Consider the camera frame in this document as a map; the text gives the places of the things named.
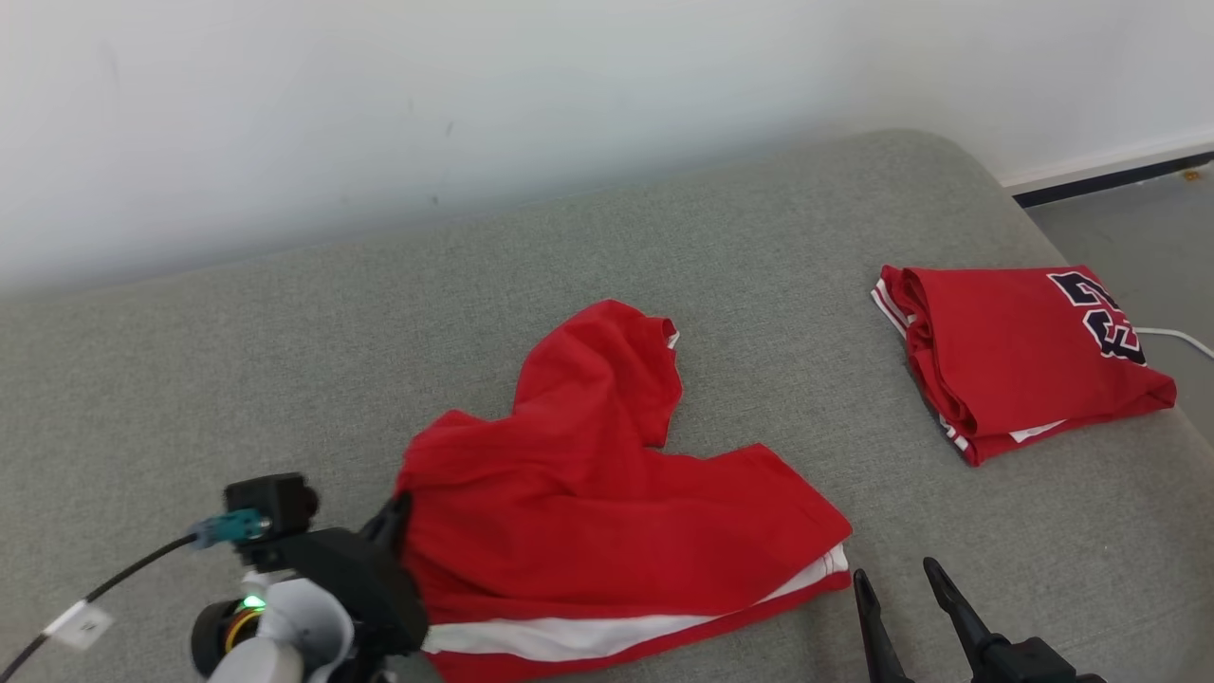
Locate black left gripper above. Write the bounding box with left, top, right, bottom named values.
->
left=254, top=490, right=430, bottom=663

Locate white floor cable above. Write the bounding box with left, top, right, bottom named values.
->
left=1132, top=326, right=1214, bottom=362

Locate grey fabric sofa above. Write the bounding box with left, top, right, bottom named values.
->
left=0, top=128, right=1214, bottom=683

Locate red basketball jersey number 23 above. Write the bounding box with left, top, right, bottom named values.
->
left=870, top=265, right=1179, bottom=469

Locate red shorts white stripe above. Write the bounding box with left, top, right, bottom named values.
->
left=393, top=299, right=854, bottom=683

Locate black left camera cable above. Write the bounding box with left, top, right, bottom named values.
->
left=0, top=531, right=205, bottom=670

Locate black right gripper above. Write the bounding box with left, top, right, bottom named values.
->
left=851, top=557, right=1107, bottom=683

